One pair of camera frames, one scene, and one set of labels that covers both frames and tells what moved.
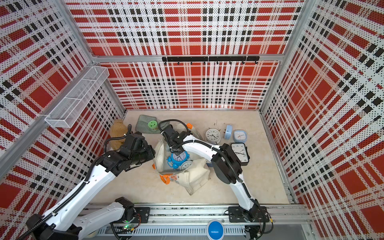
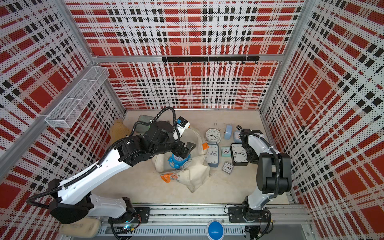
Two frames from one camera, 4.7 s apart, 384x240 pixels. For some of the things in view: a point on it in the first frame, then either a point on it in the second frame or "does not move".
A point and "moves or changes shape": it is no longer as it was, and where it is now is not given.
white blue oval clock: x=240 y=136 does not move
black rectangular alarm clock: x=241 y=153 does not move
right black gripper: x=177 y=152 → x=251 y=160
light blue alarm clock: x=228 y=132 does not move
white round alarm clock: x=213 y=136 does not move
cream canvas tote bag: x=191 y=180 moves or changes shape
